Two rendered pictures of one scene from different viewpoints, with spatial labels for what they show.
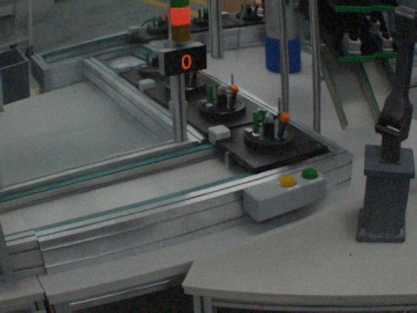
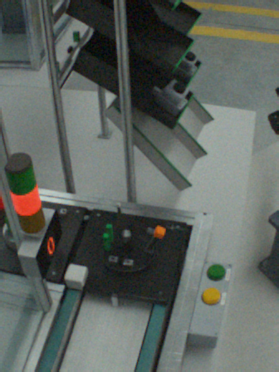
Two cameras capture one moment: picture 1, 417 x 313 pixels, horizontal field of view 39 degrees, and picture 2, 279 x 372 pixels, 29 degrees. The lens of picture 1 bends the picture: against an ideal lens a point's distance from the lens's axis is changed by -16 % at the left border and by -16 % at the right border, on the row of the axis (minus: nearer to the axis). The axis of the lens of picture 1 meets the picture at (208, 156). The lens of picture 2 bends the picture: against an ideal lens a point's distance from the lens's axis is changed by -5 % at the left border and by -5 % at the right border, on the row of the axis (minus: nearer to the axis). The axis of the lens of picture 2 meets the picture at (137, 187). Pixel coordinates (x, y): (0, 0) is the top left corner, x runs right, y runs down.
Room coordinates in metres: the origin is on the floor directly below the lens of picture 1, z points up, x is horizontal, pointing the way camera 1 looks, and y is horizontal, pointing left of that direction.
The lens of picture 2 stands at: (1.08, 0.42, 2.03)
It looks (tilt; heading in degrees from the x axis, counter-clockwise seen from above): 46 degrees down; 313
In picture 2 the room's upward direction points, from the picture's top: 3 degrees counter-clockwise
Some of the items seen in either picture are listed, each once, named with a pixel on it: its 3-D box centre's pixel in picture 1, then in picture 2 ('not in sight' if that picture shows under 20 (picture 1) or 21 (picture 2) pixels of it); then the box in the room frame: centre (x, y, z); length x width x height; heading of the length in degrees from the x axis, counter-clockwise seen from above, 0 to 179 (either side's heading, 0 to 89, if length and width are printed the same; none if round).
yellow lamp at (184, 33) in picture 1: (180, 31); (30, 214); (1.68, 0.06, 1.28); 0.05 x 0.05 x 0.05
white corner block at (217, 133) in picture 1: (219, 135); (76, 276); (1.71, -0.03, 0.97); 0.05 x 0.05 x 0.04; 27
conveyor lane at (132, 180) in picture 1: (164, 184); (87, 366); (1.55, 0.11, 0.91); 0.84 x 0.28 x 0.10; 117
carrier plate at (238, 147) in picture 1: (269, 143); (128, 254); (1.66, -0.16, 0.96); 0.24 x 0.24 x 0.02; 27
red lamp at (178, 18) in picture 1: (180, 15); (25, 195); (1.68, 0.06, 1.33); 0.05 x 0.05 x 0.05
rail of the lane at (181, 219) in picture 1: (205, 209); (167, 371); (1.40, 0.01, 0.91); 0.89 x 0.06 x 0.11; 117
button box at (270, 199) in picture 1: (287, 193); (210, 303); (1.43, -0.19, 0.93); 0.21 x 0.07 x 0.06; 117
